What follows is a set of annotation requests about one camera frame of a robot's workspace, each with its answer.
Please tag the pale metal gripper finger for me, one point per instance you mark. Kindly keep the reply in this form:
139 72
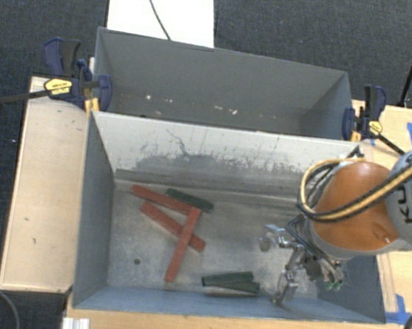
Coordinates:
291 289
282 286

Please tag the dark green flat block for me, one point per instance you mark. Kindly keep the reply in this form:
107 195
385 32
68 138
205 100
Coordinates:
247 287
227 276
192 200

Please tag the red-brown flat block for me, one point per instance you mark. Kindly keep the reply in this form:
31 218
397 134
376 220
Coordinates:
161 198
163 220
182 246

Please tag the grey metal bin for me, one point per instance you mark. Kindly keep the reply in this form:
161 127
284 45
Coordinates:
229 155

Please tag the pale wood flat board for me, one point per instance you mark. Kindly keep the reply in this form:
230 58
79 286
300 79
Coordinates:
45 196

